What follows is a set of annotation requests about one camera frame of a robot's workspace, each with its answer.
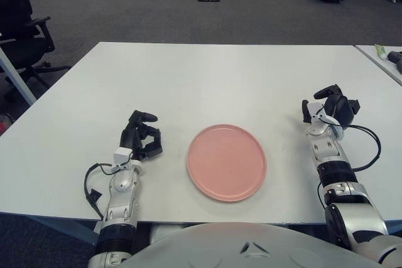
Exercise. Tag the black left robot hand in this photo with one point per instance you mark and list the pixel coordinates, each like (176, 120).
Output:
(130, 136)

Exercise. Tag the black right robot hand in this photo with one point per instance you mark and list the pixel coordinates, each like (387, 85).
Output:
(340, 111)

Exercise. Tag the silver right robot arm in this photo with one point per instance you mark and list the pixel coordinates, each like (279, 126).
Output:
(333, 167)

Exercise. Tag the pink round plate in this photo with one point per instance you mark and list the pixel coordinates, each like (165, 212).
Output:
(226, 162)

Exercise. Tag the green white tube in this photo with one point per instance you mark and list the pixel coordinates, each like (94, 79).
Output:
(380, 51)

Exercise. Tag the black handheld controller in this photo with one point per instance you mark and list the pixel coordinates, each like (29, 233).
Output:
(395, 56)

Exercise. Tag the red floor item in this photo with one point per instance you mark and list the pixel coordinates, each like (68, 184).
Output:
(3, 126)

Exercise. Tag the blue-grey desk leg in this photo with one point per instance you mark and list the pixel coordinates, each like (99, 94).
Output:
(15, 76)

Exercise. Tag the black office chair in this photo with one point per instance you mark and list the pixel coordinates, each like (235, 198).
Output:
(15, 29)

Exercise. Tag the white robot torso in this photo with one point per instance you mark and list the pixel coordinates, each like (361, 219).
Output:
(251, 249)

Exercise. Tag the blue-grey table frame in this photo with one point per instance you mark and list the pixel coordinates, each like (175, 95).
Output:
(63, 227)

